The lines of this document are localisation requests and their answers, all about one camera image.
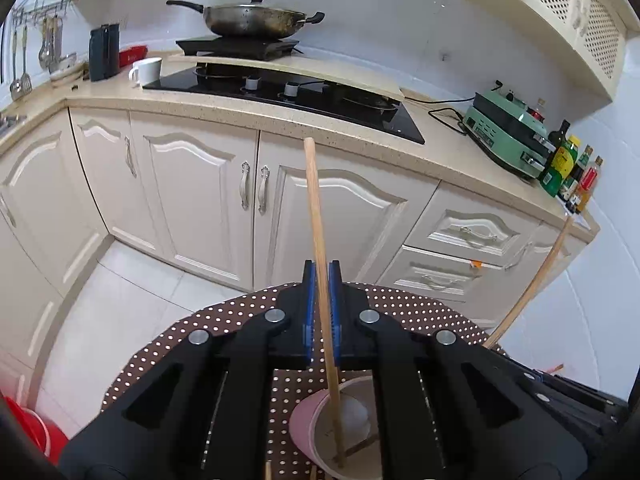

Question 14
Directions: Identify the cream cabinet door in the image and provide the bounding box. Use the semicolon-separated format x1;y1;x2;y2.
70;107;166;256
492;220;588;346
0;220;66;386
129;112;261;291
0;107;108;296
252;130;441;293

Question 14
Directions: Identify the brown polka dot tablecloth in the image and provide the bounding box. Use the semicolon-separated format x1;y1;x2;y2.
100;282;508;480

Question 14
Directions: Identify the dark soy sauce bottle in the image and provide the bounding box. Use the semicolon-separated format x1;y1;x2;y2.
562;145;594;203

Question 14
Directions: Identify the green bottle with yellow cap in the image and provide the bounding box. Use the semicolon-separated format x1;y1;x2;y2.
542;135;582;198

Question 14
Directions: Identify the white mug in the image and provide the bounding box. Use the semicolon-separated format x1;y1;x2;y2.
128;57;164;87

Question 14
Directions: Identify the red plastic bucket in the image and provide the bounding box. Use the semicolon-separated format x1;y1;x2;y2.
0;392;68;468

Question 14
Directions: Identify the black glass gas stove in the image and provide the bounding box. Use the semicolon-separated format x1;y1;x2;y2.
142;62;426;145

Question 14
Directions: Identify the steel wok with black handles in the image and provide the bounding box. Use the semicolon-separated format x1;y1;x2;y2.
166;0;326;39

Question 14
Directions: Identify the black induction cooker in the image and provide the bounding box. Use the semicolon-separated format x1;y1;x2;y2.
175;35;305;61

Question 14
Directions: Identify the cream cabinet drawer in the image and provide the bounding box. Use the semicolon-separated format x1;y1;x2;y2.
407;182;543;266
377;245;506;306

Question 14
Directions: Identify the green countertop appliance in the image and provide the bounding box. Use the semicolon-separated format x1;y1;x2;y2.
461;91;556;180

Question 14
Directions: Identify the cream lattice wall cabinet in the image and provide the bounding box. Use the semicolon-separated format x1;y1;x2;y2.
455;0;628;106

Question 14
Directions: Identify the dark olive oil bottle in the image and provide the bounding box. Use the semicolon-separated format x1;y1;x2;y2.
539;120;571;196

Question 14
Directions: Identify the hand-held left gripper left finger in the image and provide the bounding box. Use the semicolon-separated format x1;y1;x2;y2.
59;259;318;480

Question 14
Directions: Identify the metal slotted spatula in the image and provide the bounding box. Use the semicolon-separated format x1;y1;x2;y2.
10;30;33;102

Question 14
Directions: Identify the black power cable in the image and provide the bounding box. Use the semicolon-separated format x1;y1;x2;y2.
402;87;476;136

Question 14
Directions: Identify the black knife block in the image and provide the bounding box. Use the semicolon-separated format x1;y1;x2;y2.
89;23;121;82

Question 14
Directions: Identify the pink paper cup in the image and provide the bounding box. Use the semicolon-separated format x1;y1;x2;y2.
289;375;383;480

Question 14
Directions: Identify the metal utensil rail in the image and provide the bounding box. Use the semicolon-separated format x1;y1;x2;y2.
10;0;81;25

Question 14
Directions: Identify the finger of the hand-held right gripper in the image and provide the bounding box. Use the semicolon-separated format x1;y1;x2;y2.
500;349;630;441

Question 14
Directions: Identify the hanging metal ladle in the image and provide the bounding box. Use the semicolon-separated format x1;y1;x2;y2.
39;17;63;71

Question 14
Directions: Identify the red sauce bottle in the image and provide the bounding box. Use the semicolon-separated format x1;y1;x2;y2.
575;156;604;213

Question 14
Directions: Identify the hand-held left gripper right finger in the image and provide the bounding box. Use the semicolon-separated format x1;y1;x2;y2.
327;260;588;480

